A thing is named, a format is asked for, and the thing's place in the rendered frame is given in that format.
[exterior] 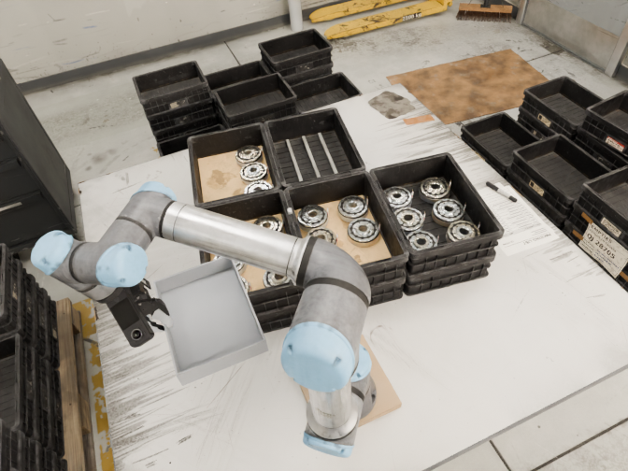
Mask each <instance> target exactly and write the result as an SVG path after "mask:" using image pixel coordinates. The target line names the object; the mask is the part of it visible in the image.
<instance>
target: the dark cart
mask: <svg viewBox="0 0 628 471"><path fill-rule="evenodd" d="M73 195H74V194H73V191H72V183H71V175H70V170H69V168H68V167H67V165H66V163H65V162H64V160H63V158H62V156H61V155H60V153H59V151H58V150H57V149H56V148H55V146H54V144H53V143H52V141H51V139H50V137H49V136H48V134H47V132H46V131H45V129H44V127H43V126H42V124H41V122H40V121H39V119H38V118H37V116H36V114H35V113H34V111H33V110H32V108H31V107H30V105H29V103H28V102H27V100H26V98H25V97H24V95H23V93H22V92H21V90H20V88H19V86H18V85H17V83H16V81H15V80H14V78H13V77H12V76H11V74H10V73H9V71H8V69H7V67H6V65H5V64H4V62H3V60H2V59H1V58H0V244H2V243H4V244H6V245H7V247H8V253H12V257H13V258H14V259H18V260H21V259H20V256H19V254H18V253H17V252H20V251H23V250H28V249H30V248H33V247H34V246H35V245H36V242H37V241H38V240H39V239H40V238H41V237H42V236H44V235H45V234H47V233H49V232H52V231H62V232H64V233H66V234H67V235H69V236H73V238H74V239H76V240H77V241H79V240H78V238H77V235H76V234H75V233H77V224H76V215H75V208H74V199H73Z"/></svg>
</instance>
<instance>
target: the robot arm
mask: <svg viewBox="0 0 628 471"><path fill-rule="evenodd" d="M156 236H158V237H160V238H164V239H167V240H170V241H173V242H176V243H179V244H182V245H185V246H188V247H191V248H195V249H198V250H202V251H206V252H209V253H212V254H215V255H218V256H221V257H224V258H227V259H230V260H234V261H237V262H240V263H242V264H248V265H251V266H254V267H257V268H260V269H263V270H266V271H269V272H272V273H276V274H279V275H282V276H284V277H287V278H290V279H291V280H292V281H293V284H294V285H295V286H298V287H301V288H304V291H303V294H302V297H301V299H300V302H299V305H298V307H297V309H296V312H295V315H294V317H293V322H292V324H291V327H290V330H289V332H288V333H287V335H286V336H285V338H284V341H283V345H282V352H281V355H280V361H281V365H282V367H283V369H284V371H285V372H286V374H287V375H288V376H289V377H290V378H293V380H294V381H295V382H297V383H298V384H300V385H302V386H304V387H306V388H308V393H309V398H310V399H309V400H308V403H307V413H306V414H307V427H306V430H305V431H304V436H303V443H304V444H305V445H306V446H308V447H309V448H311V449H314V450H317V451H320V452H323V453H326V454H329V455H333V456H336V457H341V458H348V457H350V456H351V453H352V449H353V448H354V441H355V437H356V434H357V429H358V425H359V421H360V419H362V418H364V417H365V416H367V415H368V414H369V413H370V412H371V410H372V409H373V407H374V405H375V403H376V400H377V388H376V384H375V382H374V380H373V379H372V377H371V376H370V374H371V366H372V363H371V359H370V356H369V353H368V351H367V350H366V348H365V347H364V346H362V345H361V344H360V340H361V335H362V331H363V328H364V321H365V318H366V314H367V310H368V308H369V304H370V299H371V290H370V284H369V281H368V278H367V276H366V274H365V272H364V271H363V269H362V268H361V266H360V265H359V264H358V263H357V262H356V261H355V260H354V259H353V258H352V257H351V256H350V255H349V254H348V253H347V252H345V251H344V250H343V249H341V248H340V247H338V246H337V245H335V244H333V243H331V242H328V241H326V240H324V239H321V238H318V237H315V236H312V235H309V236H307V237H305V238H299V237H296V236H292V235H287V234H283V233H281V232H278V231H274V230H271V229H268V228H264V227H262V226H259V225H255V224H252V223H249V222H245V221H241V220H237V219H234V218H231V217H228V216H224V215H222V214H219V213H215V212H212V211H209V210H205V209H202V208H200V207H194V206H191V205H187V204H184V203H181V202H178V201H177V197H176V195H175V194H174V192H173V191H172V190H171V189H170V188H169V187H165V186H164V185H163V183H161V182H158V181H148V182H145V183H144V184H143V185H142V186H141V187H140V188H139V189H138V190H137V192H136V193H134V194H133V195H132V196H131V198H130V201H129V202H128V203H127V205H126V206H125V207H124V209H123V210H122V211H121V213H120V214H119V216H118V217H117V218H116V220H115V221H114V222H112V224H111V225H110V226H109V228H108V229H107V230H106V232H105V233H104V234H103V236H102V237H101V239H100V240H99V241H98V242H84V241H77V240H76V239H74V238H73V236H71V235H67V234H66V233H64V232H62V231H52V232H49V233H47V234H45V235H43V236H42V237H41V238H40V239H39V240H38V241H37V242H36V245H35V246H34V248H33V250H32V253H31V261H32V264H33V265H34V266H35V267H37V268H38V269H40V270H41V271H43V272H44V273H45V275H47V276H51V277H53V278H55V279H57V280H59V281H61V282H62V283H63V284H65V285H67V286H68V287H70V288H72V289H74V290H76V292H78V293H82V294H84V295H85V296H87V297H89V298H91V299H92V300H95V301H97V302H98V303H101V304H107V307H108V309H109V310H110V312H111V314H112V315H113V317H114V319H115V320H116V322H117V324H118V325H119V326H120V328H121V330H122V332H123V334H124V336H125V337H126V339H127V341H128V342H129V344H130V346H131V347H132V348H137V347H141V346H142V345H144V344H145V343H147V342H148V341H150V340H151V339H153V338H154V333H157V332H165V330H164V326H162V325H160V324H157V323H156V322H155V321H152V320H151V318H150V315H151V317H152V318H153V319H155V320H158V321H161V323H162V324H165V325H166V327H167V328H170V327H173V320H172V318H171V315H170V313H169V311H168V309H167V307H166V305H165V303H164V301H163V300H161V299H159V298H155V297H153V298H151V297H150V294H149V291H148V289H146V288H145V287H144V285H145V286H146V287H148V288H149V289H151V286H150V282H149V281H147V280H146V279H145V278H144V277H145V275H146V273H147V271H146V268H147V266H148V257H147V254H146V252H145V251H146V249H147V248H148V246H149V245H150V243H151V242H152V240H153V239H154V237H156ZM142 279H143V280H145V281H146V284H145V283H144V282H143V281H141V280H142ZM149 314H150V315H149Z"/></svg>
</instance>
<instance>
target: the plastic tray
mask: <svg viewBox="0 0 628 471"><path fill-rule="evenodd" d="M153 285H154V289H155V292H156V296H157V298H159V299H161V300H163V301H164V303H165V305H166V307H167V309H168V311H169V313H170V315H171V318H172V320H173V327H170V328H167V327H166V325H165V324H164V330H165V334H166V338H167V342H168V346H169V349H170V353H171V357H172V361H173V365H174V368H175V372H176V376H177V378H178V380H179V382H180V383H181V385H182V386H184V385H186V384H189V383H191V382H194V381H196V380H198V379H200V378H204V377H206V376H209V375H211V374H214V373H216V372H218V371H221V370H222V369H225V368H227V367H230V366H232V365H235V364H238V363H241V362H243V361H246V360H248V359H250V358H252V357H255V356H257V355H259V354H262V353H264V352H267V351H268V347H267V343H266V339H265V337H264V333H263V330H262V328H261V326H260V323H259V322H258V319H257V317H256V314H255V312H254V309H253V307H252V305H251V302H250V299H249V297H248V294H247V292H246V289H245V287H244V285H243V282H242V280H241V277H240V276H239V273H238V271H237V268H236V265H235V262H234V260H230V259H227V258H224V257H221V258H219V259H216V260H213V261H210V262H207V263H204V264H200V265H198V266H195V267H192V268H189V269H186V270H184V271H181V272H178V273H176V274H173V275H170V276H168V277H165V278H160V279H157V280H154V281H153Z"/></svg>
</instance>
